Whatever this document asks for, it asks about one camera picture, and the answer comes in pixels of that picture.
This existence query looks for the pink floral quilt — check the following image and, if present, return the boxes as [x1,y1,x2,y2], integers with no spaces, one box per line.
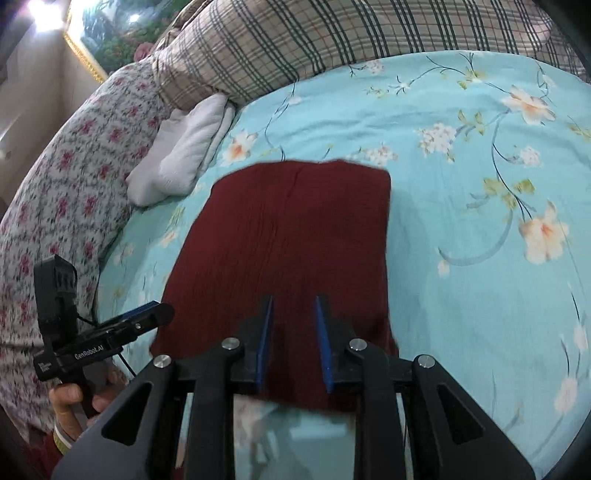
[0,60,171,435]

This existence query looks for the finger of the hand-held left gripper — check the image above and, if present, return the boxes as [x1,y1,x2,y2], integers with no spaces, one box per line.
[99,303,175,343]
[107,301,161,325]

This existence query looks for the maroon knit sweater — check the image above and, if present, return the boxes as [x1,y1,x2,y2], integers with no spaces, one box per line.
[150,159,400,414]

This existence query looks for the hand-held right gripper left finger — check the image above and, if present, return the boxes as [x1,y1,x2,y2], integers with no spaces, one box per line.
[51,295,275,480]

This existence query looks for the white folded cloth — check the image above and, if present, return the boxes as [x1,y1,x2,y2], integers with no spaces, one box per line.
[127,95,237,208]

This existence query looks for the gold framed picture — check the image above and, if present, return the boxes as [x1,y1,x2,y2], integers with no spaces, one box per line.
[62,0,213,85]

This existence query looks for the person's left hand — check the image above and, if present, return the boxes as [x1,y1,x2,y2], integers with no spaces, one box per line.
[50,362,126,435]

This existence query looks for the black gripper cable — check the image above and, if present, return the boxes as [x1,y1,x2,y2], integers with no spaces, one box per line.
[74,314,137,377]

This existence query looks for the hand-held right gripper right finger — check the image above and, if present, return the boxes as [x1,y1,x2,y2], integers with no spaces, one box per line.
[314,295,537,480]

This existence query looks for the person's left forearm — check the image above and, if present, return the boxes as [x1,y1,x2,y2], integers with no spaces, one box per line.
[18,415,88,480]

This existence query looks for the plaid pillow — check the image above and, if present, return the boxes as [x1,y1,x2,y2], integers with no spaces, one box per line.
[152,0,555,109]

